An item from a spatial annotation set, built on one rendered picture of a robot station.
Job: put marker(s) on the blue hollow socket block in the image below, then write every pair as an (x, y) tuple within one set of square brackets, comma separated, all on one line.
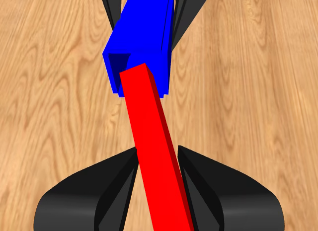
[(141, 29)]

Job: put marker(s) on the thin red peg bar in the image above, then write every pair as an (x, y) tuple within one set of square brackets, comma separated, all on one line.
[(154, 141)]

